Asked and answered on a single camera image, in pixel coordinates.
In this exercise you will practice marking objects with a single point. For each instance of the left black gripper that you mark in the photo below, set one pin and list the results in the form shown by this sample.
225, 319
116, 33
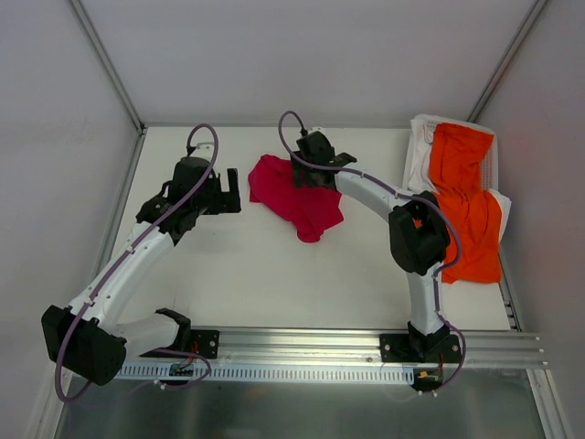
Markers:
219, 194

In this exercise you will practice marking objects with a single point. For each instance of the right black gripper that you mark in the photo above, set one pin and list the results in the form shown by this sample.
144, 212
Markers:
313, 173

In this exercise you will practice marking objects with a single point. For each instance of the magenta t shirt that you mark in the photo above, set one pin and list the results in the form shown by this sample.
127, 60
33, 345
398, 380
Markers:
311, 210

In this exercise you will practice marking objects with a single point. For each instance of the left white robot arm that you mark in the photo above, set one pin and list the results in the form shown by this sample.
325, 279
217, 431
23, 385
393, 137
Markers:
87, 336

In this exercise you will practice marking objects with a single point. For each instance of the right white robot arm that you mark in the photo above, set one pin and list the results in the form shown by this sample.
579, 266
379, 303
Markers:
418, 234

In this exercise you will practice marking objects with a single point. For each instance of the white t shirt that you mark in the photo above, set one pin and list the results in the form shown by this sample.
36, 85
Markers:
416, 175

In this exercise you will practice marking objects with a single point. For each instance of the orange t shirt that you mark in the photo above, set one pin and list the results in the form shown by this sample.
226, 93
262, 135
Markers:
476, 220

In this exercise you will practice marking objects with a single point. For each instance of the white laundry basket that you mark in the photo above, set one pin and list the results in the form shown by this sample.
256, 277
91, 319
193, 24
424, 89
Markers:
451, 158

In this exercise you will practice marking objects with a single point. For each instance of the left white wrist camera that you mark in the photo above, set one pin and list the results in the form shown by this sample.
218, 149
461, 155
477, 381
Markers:
204, 147

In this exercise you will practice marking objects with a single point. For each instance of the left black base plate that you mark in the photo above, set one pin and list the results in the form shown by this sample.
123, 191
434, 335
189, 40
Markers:
204, 342

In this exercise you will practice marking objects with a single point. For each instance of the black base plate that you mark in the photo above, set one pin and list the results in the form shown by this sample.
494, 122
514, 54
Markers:
204, 342
405, 348

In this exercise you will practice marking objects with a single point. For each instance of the aluminium mounting rail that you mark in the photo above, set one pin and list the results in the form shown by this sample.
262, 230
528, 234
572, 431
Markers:
359, 347

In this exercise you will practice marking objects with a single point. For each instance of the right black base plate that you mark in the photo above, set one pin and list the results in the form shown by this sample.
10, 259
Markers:
405, 348

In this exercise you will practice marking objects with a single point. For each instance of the white slotted cable duct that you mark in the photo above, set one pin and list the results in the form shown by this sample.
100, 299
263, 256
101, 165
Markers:
166, 370

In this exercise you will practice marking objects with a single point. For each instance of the left aluminium frame post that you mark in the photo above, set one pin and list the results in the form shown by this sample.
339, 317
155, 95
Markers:
101, 53

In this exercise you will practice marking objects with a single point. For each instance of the aluminium frame post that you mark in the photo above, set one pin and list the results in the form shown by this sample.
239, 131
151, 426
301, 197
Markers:
517, 41
101, 53

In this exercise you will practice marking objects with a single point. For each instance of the right aluminium frame post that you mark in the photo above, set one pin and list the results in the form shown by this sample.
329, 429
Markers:
517, 41

